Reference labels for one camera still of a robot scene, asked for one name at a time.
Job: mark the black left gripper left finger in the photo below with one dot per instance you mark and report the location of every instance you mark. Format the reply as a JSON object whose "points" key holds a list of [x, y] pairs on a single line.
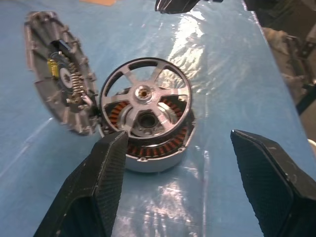
{"points": [[93, 187]]}

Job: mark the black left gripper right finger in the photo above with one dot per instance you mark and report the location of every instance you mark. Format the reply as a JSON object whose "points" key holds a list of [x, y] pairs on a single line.
{"points": [[271, 192]]}

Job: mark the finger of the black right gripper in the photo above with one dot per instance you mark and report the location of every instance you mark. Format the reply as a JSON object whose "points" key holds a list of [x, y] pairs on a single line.
{"points": [[177, 5]]}

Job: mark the silver motor housing copper windings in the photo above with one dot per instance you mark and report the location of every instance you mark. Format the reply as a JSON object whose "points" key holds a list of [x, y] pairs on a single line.
{"points": [[153, 165]]}

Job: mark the silver spoked motor rotor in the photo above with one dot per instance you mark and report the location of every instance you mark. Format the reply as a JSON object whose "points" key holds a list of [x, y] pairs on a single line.
{"points": [[150, 98]]}

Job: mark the grey round circuit board cover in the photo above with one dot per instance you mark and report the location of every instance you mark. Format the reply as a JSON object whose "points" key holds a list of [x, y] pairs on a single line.
{"points": [[40, 69]]}

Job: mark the brown flat piece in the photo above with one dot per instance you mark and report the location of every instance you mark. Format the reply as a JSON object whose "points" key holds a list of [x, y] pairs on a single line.
{"points": [[98, 2]]}

